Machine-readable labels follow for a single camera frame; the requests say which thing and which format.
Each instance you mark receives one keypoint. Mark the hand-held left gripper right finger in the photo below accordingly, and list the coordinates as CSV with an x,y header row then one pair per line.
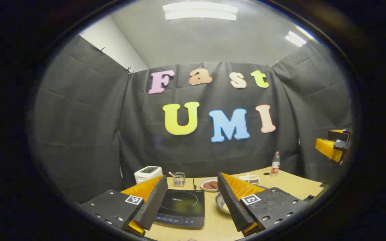
x,y
231,204

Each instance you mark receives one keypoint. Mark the white divided dish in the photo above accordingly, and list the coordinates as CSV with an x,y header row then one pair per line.
x,y
248,179

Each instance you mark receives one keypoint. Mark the pink stick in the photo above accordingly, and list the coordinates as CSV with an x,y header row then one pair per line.
x,y
172,174

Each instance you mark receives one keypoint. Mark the stainless steel pot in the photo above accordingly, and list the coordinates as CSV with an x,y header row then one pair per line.
x,y
221,202

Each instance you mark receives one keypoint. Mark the black induction cooktop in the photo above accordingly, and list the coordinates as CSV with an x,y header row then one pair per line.
x,y
183,207

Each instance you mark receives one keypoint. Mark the white round plate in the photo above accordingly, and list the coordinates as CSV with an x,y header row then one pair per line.
x,y
204,187

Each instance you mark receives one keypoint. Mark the black backdrop cloth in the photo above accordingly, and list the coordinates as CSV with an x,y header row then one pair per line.
x,y
89,134

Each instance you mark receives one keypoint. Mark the clear plastic water bottle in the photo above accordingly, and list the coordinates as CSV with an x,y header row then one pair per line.
x,y
275,165

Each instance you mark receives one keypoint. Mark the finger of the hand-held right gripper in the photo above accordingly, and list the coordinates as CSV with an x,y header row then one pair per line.
x,y
338,135
327,147

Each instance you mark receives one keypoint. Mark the red meat slices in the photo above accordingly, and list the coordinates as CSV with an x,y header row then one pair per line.
x,y
210,184

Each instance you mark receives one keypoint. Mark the white toaster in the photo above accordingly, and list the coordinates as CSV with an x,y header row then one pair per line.
x,y
147,174

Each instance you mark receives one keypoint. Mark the long ceiling light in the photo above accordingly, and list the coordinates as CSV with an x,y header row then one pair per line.
x,y
199,11
295,38

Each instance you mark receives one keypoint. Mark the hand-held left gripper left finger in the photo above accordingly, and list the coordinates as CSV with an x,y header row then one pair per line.
x,y
154,204

